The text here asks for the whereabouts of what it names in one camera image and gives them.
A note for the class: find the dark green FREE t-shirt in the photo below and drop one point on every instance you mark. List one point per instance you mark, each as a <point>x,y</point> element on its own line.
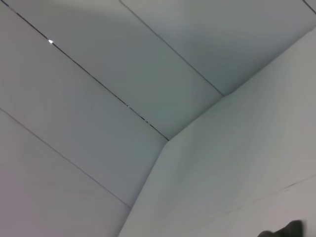
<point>288,229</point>

